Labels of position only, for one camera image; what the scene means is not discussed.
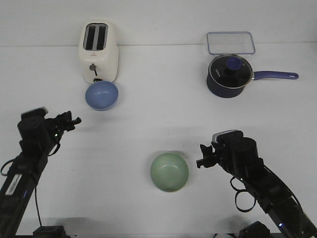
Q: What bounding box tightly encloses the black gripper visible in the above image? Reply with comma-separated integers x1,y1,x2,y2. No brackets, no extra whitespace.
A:
47,111,82,136
196,142,230,171

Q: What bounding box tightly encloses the blue bowl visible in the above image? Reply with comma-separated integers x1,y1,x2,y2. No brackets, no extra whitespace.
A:
85,81,119,111

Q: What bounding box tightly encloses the green bowl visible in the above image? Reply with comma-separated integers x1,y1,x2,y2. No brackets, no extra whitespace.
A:
150,152,189,192

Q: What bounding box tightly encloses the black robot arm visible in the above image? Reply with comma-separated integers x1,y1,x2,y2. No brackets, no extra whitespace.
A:
0,108,82,238
196,130,317,238

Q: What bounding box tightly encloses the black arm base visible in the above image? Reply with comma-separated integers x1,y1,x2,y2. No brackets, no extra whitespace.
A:
239,221,270,238
33,226,69,238

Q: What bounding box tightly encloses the cream white toaster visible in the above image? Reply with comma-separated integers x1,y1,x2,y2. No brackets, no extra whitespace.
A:
78,20,119,84

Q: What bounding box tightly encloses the dark blue saucepan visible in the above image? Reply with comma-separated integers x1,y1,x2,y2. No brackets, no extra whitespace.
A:
206,54,299,98

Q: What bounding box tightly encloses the glass pot lid blue knob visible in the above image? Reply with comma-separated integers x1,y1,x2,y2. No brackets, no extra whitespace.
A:
209,54,253,89

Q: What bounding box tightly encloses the clear plastic container blue rim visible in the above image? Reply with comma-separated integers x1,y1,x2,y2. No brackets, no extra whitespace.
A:
207,31,256,56

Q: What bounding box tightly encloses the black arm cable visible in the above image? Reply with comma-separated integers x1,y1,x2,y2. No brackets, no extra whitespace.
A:
229,165,304,213
0,142,61,228

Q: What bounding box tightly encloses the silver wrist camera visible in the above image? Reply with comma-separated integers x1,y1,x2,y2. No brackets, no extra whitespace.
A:
21,107,48,119
211,129,238,144

